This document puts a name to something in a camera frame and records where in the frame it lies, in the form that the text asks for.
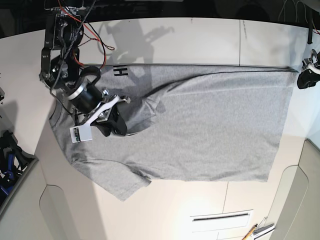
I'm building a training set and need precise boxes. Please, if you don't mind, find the blue clamp tool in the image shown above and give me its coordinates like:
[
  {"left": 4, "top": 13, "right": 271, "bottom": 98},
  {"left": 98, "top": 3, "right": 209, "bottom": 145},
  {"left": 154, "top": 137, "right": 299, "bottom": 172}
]
[{"left": 0, "top": 151, "right": 16, "bottom": 202}]

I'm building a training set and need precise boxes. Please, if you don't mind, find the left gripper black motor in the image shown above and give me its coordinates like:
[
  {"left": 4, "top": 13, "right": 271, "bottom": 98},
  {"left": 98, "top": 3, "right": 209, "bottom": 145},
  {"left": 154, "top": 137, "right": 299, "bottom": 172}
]
[{"left": 297, "top": 49, "right": 320, "bottom": 89}]

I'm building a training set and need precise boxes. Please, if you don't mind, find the grey T-shirt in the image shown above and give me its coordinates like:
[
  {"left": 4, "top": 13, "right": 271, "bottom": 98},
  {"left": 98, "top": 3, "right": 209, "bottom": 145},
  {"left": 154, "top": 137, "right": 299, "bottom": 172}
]
[{"left": 49, "top": 65, "right": 298, "bottom": 201}]

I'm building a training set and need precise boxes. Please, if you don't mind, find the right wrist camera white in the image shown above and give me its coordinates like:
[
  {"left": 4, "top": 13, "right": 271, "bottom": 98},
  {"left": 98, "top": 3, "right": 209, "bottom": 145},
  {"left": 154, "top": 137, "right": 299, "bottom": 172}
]
[{"left": 69, "top": 124, "right": 93, "bottom": 143}]

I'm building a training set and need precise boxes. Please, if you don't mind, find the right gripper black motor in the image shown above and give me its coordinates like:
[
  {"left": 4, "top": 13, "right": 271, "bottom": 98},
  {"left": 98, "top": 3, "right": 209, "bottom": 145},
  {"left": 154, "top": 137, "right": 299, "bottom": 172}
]
[{"left": 65, "top": 77, "right": 130, "bottom": 137}]

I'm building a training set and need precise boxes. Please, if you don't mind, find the silver binder clip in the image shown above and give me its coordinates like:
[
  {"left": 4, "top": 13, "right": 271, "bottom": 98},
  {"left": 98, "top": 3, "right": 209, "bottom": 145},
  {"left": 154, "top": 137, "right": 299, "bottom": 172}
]
[{"left": 251, "top": 217, "right": 275, "bottom": 240}]

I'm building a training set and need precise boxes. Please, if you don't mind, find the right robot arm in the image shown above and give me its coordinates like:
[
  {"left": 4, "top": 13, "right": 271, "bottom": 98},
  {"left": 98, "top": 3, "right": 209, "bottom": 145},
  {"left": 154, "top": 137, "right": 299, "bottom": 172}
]
[{"left": 39, "top": 0, "right": 130, "bottom": 143}]

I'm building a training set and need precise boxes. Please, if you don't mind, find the white cable grommet plate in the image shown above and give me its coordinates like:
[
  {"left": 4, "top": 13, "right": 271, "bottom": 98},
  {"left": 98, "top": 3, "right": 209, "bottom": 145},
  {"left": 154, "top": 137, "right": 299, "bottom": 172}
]
[{"left": 189, "top": 209, "right": 254, "bottom": 232}]

